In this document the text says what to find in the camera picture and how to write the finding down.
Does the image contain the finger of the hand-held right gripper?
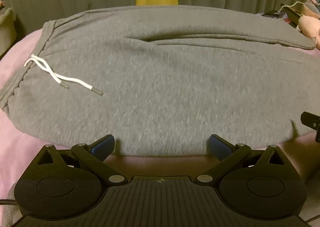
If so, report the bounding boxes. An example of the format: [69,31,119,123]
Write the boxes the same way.
[301,111,320,143]

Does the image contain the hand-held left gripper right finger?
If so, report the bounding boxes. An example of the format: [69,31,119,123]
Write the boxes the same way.
[196,135,287,184]

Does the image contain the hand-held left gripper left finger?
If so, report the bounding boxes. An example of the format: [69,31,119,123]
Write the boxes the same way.
[35,135,128,185]

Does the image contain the grey pants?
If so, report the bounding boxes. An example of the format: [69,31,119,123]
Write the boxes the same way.
[0,5,317,157]

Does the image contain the pink blanket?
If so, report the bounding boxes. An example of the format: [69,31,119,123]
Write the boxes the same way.
[0,12,320,192]

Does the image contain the pink plush toy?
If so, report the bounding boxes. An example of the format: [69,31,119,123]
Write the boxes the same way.
[297,0,320,51]

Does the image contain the white wire hanger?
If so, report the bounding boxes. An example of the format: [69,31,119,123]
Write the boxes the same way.
[278,1,308,14]

